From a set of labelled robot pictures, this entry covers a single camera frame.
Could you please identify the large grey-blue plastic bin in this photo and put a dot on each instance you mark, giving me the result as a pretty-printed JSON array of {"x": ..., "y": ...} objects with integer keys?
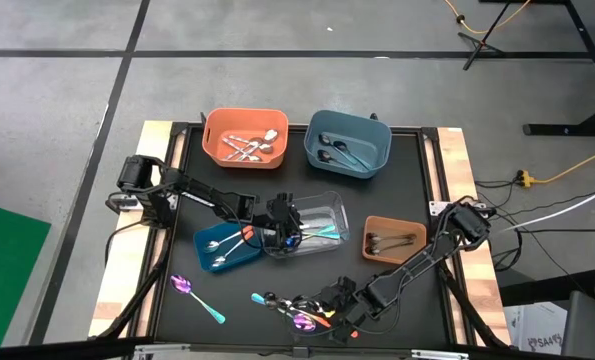
[{"x": 372, "y": 135}]

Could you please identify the green floor mat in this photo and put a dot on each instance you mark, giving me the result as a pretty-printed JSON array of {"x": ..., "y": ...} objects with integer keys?
[{"x": 7, "y": 275}]

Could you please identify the small teal plastic bin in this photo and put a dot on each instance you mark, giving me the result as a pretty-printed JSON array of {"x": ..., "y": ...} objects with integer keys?
[{"x": 202, "y": 235}]

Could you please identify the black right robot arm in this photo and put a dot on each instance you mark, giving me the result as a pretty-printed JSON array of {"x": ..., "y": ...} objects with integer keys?
[{"x": 417, "y": 260}]

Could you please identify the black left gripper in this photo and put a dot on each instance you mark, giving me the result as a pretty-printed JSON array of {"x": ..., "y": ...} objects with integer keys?
[{"x": 282, "y": 210}]

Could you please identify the black tripod stand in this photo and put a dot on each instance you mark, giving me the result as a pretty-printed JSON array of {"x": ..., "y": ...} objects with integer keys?
[{"x": 479, "y": 42}]

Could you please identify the clear plastic bin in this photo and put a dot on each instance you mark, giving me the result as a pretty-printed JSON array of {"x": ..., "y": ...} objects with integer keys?
[{"x": 337, "y": 210}]

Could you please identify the black desk frame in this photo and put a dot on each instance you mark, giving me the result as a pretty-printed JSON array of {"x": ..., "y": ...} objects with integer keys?
[{"x": 567, "y": 129}]

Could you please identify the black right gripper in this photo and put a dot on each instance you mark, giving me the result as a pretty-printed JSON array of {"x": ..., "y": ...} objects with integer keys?
[{"x": 344, "y": 300}]

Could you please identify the small orange plastic bin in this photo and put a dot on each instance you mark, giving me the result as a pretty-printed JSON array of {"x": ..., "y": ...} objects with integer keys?
[{"x": 419, "y": 252}]

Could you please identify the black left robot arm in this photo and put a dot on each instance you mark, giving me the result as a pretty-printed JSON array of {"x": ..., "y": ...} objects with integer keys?
[{"x": 202, "y": 192}]

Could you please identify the large orange plastic bin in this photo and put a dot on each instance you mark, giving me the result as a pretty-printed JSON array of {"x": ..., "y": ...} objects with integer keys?
[{"x": 217, "y": 125}]

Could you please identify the white cardboard box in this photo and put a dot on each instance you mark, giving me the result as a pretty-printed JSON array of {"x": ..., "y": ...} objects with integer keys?
[{"x": 537, "y": 330}]

